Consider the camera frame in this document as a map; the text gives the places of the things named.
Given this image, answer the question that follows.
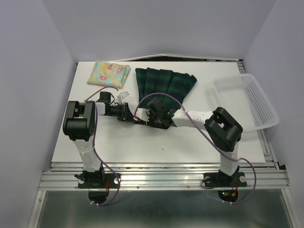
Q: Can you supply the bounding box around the dark green plaid skirt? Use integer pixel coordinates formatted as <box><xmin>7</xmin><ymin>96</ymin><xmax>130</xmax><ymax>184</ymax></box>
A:
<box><xmin>135</xmin><ymin>68</ymin><xmax>197</xmax><ymax>109</ymax></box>

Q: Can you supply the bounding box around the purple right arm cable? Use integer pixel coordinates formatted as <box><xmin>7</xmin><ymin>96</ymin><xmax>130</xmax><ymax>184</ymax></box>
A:
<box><xmin>134</xmin><ymin>93</ymin><xmax>257</xmax><ymax>205</ymax></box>

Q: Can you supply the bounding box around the pastel floral skirt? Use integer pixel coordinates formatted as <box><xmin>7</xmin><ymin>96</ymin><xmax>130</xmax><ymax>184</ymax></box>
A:
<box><xmin>87</xmin><ymin>61</ymin><xmax>131</xmax><ymax>89</ymax></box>

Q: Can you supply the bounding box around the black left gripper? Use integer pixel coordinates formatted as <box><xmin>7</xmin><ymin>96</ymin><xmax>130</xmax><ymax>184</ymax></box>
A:
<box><xmin>108</xmin><ymin>103</ymin><xmax>134</xmax><ymax>122</ymax></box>

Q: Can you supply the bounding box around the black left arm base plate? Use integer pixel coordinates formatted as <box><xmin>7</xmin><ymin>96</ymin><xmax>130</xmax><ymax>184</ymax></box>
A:
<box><xmin>74</xmin><ymin>171</ymin><xmax>121</xmax><ymax>207</ymax></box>

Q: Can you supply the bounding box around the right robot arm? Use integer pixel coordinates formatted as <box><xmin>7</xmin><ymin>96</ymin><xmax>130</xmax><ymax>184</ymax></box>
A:
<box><xmin>147</xmin><ymin>98</ymin><xmax>243</xmax><ymax>189</ymax></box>

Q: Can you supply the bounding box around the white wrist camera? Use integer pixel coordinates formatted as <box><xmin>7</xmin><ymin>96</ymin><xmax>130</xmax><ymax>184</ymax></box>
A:
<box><xmin>117</xmin><ymin>91</ymin><xmax>129</xmax><ymax>105</ymax></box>
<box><xmin>134</xmin><ymin>108</ymin><xmax>150</xmax><ymax>122</ymax></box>

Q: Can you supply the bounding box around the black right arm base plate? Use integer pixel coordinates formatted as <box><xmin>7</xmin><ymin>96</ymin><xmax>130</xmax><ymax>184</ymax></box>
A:
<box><xmin>200</xmin><ymin>171</ymin><xmax>247</xmax><ymax>204</ymax></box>

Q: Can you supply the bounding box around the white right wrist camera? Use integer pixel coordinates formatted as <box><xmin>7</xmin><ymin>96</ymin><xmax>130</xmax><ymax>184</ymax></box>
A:
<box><xmin>134</xmin><ymin>108</ymin><xmax>150</xmax><ymax>122</ymax></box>

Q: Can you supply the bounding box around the aluminium mounting rail frame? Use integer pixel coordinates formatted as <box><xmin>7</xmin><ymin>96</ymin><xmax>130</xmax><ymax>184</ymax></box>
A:
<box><xmin>28</xmin><ymin>57</ymin><xmax>295</xmax><ymax>228</ymax></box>

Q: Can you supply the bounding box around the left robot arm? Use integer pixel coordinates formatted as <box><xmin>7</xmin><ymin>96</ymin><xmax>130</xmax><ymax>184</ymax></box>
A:
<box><xmin>63</xmin><ymin>92</ymin><xmax>133</xmax><ymax>189</ymax></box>

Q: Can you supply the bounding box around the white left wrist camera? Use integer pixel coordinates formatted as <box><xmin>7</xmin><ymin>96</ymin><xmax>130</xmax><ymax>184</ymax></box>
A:
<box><xmin>117</xmin><ymin>91</ymin><xmax>129</xmax><ymax>105</ymax></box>

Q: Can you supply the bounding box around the white plastic basket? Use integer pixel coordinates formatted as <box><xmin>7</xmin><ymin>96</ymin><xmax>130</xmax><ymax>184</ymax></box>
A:
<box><xmin>208</xmin><ymin>74</ymin><xmax>280</xmax><ymax>132</ymax></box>

